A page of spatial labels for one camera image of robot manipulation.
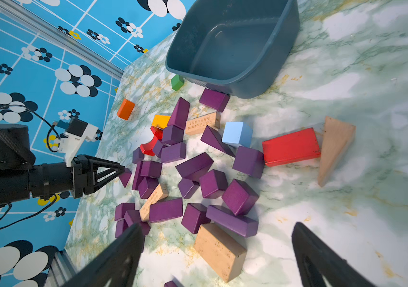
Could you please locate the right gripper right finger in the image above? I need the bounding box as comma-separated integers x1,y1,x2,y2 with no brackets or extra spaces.
292,222,374,287

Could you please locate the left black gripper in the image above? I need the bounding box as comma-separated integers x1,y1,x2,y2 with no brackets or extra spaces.
71,155,126,199

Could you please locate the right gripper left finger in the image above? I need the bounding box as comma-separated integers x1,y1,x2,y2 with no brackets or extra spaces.
63,224,144,287

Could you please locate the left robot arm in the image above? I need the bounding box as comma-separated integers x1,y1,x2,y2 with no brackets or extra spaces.
0,124,126,208

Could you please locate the purple brick beside bin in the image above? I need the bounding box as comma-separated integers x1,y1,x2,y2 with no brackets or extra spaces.
199,88,230,112

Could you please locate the dark teal storage bin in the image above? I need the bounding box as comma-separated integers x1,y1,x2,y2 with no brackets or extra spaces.
165,0,300,99

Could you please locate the purple brick left edge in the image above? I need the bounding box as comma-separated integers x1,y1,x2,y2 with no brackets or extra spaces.
118,168,132,188

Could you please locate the lone purple brick front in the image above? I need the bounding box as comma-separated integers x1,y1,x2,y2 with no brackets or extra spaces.
164,277,184,287

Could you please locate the red arch brick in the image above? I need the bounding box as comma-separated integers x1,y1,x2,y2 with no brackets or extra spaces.
140,126,163,156

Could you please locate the natural wood slanted brick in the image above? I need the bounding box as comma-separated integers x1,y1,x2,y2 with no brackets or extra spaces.
139,184,169,222

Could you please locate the orange brick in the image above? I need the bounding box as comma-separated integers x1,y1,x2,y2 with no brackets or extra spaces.
117,99,135,120

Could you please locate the purple long brick centre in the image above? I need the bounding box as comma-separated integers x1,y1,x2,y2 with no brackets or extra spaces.
149,197,184,223

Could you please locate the yellow long brick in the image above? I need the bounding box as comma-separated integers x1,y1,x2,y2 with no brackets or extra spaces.
152,115,170,130

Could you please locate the natural wood large brick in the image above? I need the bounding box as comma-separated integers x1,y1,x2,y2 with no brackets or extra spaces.
194,223,248,283

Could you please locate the purple tall triangle brick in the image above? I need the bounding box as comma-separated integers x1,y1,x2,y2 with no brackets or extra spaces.
168,97,190,130

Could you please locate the natural wood printed brick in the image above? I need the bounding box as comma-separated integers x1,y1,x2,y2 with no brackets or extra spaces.
185,112,221,135

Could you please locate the red rectangular brick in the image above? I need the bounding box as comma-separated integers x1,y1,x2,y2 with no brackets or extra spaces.
262,128,321,167

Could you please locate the purple wedge brick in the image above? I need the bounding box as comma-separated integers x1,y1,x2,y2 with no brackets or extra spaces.
200,126,235,157

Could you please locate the green cube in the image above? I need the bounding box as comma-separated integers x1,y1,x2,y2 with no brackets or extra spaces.
171,75,184,91

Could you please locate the natural wood triangle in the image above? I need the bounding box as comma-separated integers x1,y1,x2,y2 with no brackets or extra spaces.
318,116,357,187

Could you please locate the light blue cube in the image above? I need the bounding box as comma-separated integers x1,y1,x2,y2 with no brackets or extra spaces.
222,121,253,148

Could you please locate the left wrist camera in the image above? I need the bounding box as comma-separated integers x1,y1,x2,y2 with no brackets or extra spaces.
57,118,99,167

